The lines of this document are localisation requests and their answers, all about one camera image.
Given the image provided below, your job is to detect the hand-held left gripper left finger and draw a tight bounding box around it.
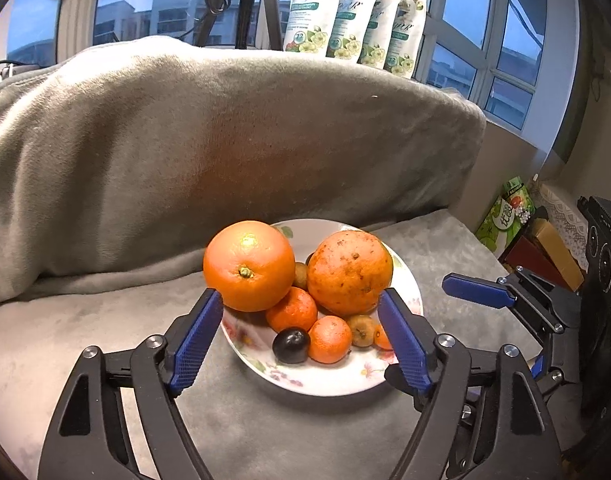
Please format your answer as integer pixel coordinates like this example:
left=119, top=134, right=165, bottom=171
left=38, top=287, right=225, bottom=480

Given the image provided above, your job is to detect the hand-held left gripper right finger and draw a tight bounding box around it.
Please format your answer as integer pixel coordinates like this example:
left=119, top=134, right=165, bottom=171
left=377, top=287, right=566, bottom=480

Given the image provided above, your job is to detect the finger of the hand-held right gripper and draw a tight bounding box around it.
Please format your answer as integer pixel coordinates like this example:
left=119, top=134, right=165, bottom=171
left=529, top=352, right=583, bottom=398
left=442, top=266, right=583, bottom=337

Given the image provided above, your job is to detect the small brown kiwi berry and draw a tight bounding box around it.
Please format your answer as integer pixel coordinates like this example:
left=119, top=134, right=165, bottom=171
left=346, top=314, right=381, bottom=348

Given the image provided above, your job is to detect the floral white plate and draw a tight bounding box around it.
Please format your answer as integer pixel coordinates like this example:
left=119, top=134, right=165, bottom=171
left=220, top=218, right=425, bottom=397

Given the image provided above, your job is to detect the spotted large orange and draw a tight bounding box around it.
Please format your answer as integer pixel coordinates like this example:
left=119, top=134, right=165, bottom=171
left=306, top=230, right=393, bottom=317

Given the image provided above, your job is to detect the smooth large orange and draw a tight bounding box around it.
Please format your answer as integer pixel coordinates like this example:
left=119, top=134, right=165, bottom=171
left=203, top=221, right=296, bottom=313

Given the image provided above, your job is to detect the dark plum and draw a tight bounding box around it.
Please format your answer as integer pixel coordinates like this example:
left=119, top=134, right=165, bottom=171
left=272, top=326, right=311, bottom=365

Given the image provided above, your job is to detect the small mandarin with stem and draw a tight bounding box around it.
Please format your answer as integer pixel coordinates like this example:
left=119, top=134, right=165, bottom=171
left=265, top=286, right=319, bottom=334

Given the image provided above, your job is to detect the brown cardboard box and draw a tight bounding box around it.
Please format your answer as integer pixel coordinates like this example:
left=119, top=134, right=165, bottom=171
left=528, top=219, right=585, bottom=292

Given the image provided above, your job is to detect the red box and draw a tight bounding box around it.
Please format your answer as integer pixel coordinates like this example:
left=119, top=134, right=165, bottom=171
left=505, top=236, right=571, bottom=291

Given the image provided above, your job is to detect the white lace cloth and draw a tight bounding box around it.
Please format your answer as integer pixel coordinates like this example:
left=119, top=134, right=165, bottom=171
left=535, top=182, right=591, bottom=271

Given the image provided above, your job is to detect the green printed bag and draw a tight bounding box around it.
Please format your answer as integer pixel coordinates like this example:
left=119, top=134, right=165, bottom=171
left=475, top=176, right=536, bottom=253

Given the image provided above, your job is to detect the grey fleece blanket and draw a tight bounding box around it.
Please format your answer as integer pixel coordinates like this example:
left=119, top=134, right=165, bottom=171
left=0, top=36, right=581, bottom=480

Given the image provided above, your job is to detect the black tripod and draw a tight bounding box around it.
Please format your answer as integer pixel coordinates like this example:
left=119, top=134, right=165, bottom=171
left=195, top=0, right=283, bottom=51

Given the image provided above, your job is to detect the white window frame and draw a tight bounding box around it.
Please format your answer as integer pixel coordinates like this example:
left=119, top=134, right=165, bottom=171
left=5, top=0, right=551, bottom=138

